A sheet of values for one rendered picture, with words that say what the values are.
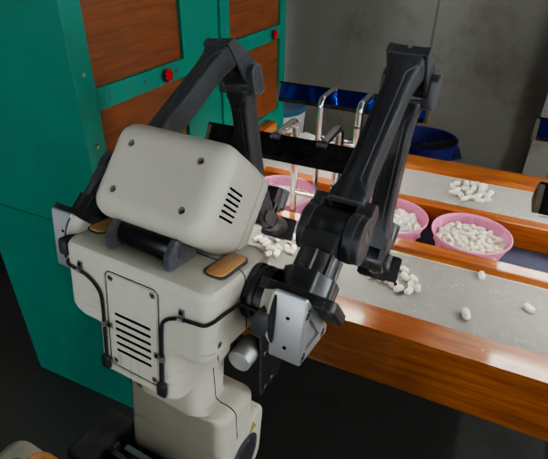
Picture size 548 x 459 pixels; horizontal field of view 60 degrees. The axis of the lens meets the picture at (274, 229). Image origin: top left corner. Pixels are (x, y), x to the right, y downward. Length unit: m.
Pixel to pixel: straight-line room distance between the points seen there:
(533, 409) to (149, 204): 1.04
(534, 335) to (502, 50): 2.36
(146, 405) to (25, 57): 0.94
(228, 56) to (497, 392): 1.02
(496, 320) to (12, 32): 1.49
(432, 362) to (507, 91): 2.52
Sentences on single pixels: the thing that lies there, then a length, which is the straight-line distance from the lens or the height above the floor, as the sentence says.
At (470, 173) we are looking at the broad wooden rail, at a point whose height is 0.77.
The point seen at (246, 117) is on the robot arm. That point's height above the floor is 1.26.
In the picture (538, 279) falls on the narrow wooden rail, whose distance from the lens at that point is 1.63.
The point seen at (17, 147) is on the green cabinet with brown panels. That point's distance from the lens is 1.63.
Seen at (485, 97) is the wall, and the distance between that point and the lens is 3.57.
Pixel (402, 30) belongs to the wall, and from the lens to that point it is 3.60.
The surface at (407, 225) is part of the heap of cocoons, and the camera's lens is 1.80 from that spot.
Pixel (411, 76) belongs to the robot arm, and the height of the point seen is 1.43.
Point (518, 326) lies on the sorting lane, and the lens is 1.47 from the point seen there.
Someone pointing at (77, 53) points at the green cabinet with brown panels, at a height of 1.37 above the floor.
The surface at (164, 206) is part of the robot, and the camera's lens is 0.66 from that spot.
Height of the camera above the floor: 1.63
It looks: 32 degrees down
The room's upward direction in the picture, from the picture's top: 1 degrees clockwise
